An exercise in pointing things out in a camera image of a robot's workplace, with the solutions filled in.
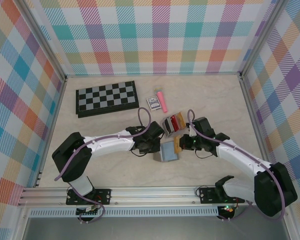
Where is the gold credit card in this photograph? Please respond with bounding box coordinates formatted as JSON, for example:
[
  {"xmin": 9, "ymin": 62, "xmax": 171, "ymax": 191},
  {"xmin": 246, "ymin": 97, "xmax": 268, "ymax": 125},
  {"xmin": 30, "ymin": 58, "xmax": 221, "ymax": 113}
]
[{"xmin": 173, "ymin": 136, "xmax": 183, "ymax": 154}]

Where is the stack of red cards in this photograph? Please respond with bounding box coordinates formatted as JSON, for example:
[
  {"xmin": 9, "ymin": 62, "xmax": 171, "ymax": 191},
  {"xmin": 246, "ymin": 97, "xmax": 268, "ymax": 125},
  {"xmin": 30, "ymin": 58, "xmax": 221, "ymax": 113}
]
[{"xmin": 170, "ymin": 114, "xmax": 180, "ymax": 131}]

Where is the small green circuit board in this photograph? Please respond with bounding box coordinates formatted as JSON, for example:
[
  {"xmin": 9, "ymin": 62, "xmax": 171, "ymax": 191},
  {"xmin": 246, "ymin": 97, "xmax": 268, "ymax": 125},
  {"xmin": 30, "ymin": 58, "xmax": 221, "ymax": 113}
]
[{"xmin": 76, "ymin": 205, "xmax": 101, "ymax": 216}]

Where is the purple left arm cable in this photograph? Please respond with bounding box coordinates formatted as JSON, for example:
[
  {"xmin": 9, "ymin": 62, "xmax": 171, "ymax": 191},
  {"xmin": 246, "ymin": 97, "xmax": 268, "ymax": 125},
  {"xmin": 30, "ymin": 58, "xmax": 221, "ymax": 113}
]
[{"xmin": 54, "ymin": 107, "xmax": 151, "ymax": 225}]

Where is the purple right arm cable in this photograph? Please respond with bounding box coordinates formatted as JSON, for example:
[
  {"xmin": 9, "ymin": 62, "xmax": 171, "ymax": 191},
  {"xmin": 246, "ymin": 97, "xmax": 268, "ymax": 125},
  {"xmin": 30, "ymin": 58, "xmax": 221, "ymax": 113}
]
[{"xmin": 186, "ymin": 108, "xmax": 286, "ymax": 222}]

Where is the blue playing card deck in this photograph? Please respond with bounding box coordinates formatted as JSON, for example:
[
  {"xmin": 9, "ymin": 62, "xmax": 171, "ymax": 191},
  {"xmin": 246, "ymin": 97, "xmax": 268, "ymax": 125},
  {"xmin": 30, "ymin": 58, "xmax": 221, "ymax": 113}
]
[{"xmin": 146, "ymin": 95, "xmax": 162, "ymax": 112}]

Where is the pink toy microphone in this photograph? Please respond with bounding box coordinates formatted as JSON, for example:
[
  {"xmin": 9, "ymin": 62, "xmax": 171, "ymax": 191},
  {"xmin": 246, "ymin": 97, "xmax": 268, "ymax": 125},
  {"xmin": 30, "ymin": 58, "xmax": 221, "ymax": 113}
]
[{"xmin": 153, "ymin": 85, "xmax": 169, "ymax": 113}]

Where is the aluminium frame post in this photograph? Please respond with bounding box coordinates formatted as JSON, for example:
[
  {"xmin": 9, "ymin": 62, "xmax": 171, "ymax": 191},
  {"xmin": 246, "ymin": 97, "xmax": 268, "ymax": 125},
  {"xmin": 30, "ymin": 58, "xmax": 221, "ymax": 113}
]
[
  {"xmin": 16, "ymin": 0, "xmax": 68, "ymax": 83},
  {"xmin": 238, "ymin": 0, "xmax": 290, "ymax": 81}
]

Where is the small electronics module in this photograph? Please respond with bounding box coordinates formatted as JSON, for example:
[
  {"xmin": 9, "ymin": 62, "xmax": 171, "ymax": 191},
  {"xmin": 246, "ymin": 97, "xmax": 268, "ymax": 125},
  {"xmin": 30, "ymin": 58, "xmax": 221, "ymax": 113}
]
[{"xmin": 218, "ymin": 204, "xmax": 236, "ymax": 215}]

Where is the black and grey chessboard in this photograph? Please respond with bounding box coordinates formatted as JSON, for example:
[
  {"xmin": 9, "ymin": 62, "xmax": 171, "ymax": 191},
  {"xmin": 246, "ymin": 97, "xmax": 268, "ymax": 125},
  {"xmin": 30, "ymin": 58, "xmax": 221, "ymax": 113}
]
[{"xmin": 75, "ymin": 80, "xmax": 140, "ymax": 118}]

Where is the stack of gold cards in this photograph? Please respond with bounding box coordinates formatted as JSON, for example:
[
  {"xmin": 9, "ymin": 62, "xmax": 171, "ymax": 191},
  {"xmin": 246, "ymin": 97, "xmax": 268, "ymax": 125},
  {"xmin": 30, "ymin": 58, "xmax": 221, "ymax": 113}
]
[{"xmin": 176, "ymin": 112, "xmax": 186, "ymax": 128}]

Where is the grey card holder wallet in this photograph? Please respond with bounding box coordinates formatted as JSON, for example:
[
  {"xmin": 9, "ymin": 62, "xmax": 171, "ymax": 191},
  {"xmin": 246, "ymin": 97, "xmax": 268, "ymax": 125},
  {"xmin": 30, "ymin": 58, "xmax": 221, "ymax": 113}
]
[{"xmin": 153, "ymin": 141, "xmax": 180, "ymax": 163}]

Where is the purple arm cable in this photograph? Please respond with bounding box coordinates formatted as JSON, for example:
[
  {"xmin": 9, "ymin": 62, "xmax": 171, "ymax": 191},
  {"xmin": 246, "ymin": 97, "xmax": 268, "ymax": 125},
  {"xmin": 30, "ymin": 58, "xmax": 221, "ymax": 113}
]
[
  {"xmin": 186, "ymin": 108, "xmax": 286, "ymax": 222},
  {"xmin": 54, "ymin": 107, "xmax": 151, "ymax": 225}
]

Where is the stack of black VIP cards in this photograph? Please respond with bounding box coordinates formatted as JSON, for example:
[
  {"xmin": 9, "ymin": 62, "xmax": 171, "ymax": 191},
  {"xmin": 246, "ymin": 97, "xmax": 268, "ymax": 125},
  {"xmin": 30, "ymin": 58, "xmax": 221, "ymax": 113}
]
[{"xmin": 162, "ymin": 117, "xmax": 175, "ymax": 136}]

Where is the aluminium back rail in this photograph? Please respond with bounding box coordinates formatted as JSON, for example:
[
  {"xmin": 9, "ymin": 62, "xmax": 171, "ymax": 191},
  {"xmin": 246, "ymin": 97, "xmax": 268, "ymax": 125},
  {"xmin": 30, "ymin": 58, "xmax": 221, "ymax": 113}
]
[{"xmin": 64, "ymin": 71, "xmax": 244, "ymax": 79}]

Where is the perforated metal cable tray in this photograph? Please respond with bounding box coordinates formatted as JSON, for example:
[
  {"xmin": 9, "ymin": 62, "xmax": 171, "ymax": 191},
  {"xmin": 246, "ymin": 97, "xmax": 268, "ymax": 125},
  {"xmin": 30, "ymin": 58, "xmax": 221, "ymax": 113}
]
[{"xmin": 28, "ymin": 209, "xmax": 220, "ymax": 218}]

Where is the aluminium side rail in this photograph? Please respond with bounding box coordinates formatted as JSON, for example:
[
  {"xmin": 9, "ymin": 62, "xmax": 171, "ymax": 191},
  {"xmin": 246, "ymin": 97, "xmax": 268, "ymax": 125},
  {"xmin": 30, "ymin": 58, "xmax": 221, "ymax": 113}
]
[
  {"xmin": 33, "ymin": 77, "xmax": 68, "ymax": 188},
  {"xmin": 239, "ymin": 77, "xmax": 275, "ymax": 166}
]

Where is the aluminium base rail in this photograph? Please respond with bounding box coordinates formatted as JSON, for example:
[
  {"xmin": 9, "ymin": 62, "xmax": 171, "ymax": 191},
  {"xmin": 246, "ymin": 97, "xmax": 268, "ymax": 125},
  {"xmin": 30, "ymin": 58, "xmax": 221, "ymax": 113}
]
[{"xmin": 17, "ymin": 186, "xmax": 295, "ymax": 208}]

